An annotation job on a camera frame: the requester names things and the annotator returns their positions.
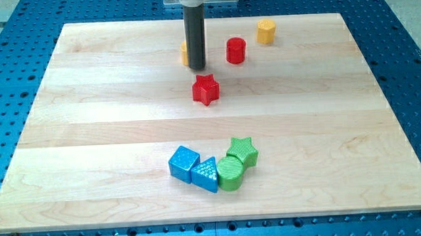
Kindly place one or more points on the red star block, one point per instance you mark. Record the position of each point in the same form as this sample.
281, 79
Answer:
205, 89

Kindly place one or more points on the green cylinder block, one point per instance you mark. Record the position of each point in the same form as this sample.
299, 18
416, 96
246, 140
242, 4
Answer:
230, 173

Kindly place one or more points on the yellow hexagon block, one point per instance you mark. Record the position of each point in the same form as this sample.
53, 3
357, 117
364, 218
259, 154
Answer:
266, 31

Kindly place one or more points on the yellow heart block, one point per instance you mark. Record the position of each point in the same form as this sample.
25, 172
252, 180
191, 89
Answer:
184, 53

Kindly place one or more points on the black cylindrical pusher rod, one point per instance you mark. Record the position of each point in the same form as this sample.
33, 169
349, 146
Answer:
195, 36

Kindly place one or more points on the wooden board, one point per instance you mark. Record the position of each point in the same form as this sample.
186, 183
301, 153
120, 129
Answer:
115, 103

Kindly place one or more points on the green star block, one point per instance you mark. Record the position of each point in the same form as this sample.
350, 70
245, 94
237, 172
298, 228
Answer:
244, 151

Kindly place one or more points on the blue triangle block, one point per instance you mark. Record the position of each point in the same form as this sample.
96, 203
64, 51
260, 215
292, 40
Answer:
205, 175

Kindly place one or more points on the red cylinder block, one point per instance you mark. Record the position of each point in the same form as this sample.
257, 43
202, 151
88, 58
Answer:
235, 50

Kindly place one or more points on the blue cube block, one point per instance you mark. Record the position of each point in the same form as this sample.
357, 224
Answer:
181, 163

